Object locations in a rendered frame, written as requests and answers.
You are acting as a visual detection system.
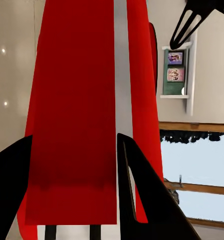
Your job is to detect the radio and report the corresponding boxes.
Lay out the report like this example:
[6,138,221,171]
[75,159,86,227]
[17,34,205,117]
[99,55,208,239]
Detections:
[17,0,164,240]

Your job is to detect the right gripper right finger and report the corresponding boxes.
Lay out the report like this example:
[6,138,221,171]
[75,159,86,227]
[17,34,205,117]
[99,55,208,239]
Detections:
[117,133,201,240]

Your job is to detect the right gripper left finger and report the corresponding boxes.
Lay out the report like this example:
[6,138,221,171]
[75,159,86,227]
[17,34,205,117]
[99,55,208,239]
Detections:
[0,135,32,240]

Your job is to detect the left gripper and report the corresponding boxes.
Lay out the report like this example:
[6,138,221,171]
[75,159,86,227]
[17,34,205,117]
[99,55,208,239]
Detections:
[170,0,224,51]

